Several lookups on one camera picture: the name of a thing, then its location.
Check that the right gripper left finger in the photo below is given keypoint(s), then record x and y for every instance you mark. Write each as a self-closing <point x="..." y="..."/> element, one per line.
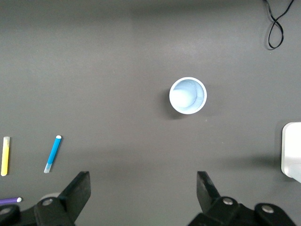
<point x="70" y="202"/>

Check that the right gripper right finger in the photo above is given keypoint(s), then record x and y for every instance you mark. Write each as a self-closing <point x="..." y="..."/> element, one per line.
<point x="211" y="207"/>

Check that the blue marker pen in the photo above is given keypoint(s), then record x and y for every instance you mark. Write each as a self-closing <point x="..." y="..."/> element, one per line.
<point x="53" y="153"/>

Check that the purple marker pen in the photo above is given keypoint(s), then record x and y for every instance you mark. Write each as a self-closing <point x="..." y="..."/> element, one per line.
<point x="9" y="201"/>

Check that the yellow marker pen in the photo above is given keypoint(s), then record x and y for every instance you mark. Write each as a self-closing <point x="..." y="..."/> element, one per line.
<point x="5" y="160"/>

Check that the white rounded box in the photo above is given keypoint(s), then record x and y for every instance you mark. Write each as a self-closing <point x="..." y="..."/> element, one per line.
<point x="292" y="150"/>

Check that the translucent blue plastic cup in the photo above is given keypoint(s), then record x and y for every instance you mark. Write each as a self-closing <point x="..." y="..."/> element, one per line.
<point x="183" y="96"/>

